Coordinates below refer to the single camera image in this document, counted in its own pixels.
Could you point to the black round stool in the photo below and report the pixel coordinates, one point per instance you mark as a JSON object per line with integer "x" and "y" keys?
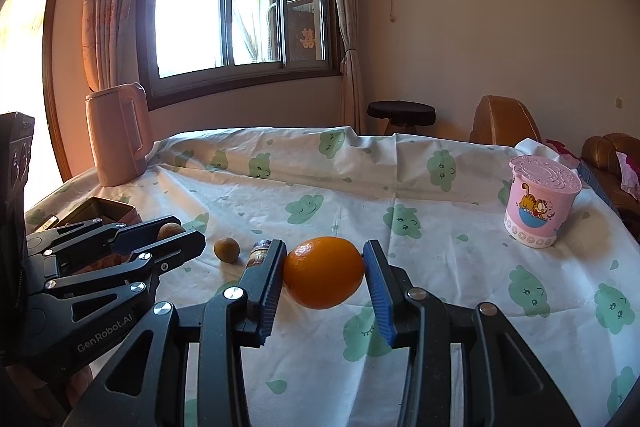
{"x": 400, "y": 112}

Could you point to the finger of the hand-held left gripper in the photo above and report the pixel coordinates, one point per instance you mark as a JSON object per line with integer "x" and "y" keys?
{"x": 175, "y": 252}
{"x": 135, "y": 234}

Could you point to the pink cartoon bucket with lid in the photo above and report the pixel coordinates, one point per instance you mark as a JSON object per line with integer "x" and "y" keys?
{"x": 537, "y": 207}

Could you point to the pink pitcher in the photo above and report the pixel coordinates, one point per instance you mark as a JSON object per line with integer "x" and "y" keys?
{"x": 112, "y": 137}

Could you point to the white green cloud tablecloth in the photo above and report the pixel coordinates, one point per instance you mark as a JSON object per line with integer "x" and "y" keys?
{"x": 450, "y": 267}

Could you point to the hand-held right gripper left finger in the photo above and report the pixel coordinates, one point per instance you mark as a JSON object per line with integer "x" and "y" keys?
{"x": 270, "y": 294}

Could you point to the orange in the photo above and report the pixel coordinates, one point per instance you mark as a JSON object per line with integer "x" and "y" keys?
{"x": 322, "y": 274}

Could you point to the red paper window cutout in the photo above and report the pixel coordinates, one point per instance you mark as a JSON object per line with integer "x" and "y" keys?
{"x": 308, "y": 38}

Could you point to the brown leather sofa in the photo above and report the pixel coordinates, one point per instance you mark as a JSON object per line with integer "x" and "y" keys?
{"x": 602, "y": 167}

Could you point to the brown leather chair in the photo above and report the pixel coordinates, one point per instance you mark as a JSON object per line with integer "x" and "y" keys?
{"x": 500, "y": 119}

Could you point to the window with brown frame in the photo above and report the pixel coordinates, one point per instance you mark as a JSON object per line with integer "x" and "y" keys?
{"x": 200, "y": 7}

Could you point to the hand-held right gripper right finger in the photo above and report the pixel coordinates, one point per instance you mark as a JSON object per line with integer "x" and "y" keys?
{"x": 378, "y": 297}

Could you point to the pink floral cloth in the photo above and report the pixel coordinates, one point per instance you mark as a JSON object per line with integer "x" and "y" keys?
{"x": 629, "y": 174}

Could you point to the brown longan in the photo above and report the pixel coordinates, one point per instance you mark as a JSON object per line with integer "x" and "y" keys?
{"x": 172, "y": 231}
{"x": 226, "y": 251}

